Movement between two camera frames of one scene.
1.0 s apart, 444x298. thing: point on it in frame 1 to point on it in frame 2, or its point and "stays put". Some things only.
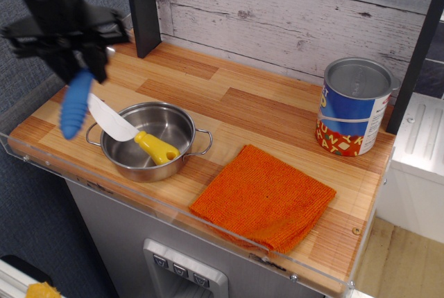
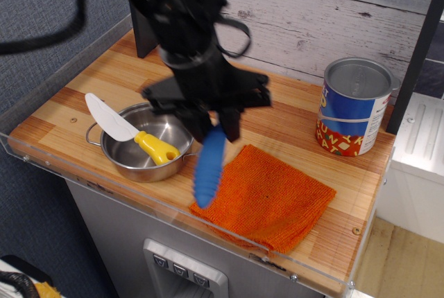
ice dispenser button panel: (173, 274) stays put
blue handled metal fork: (73, 110) to (209, 164)
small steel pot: (168, 123) stays put
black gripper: (68, 33) to (207, 86)
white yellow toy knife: (116, 127) stays put
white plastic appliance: (411, 189) stays put
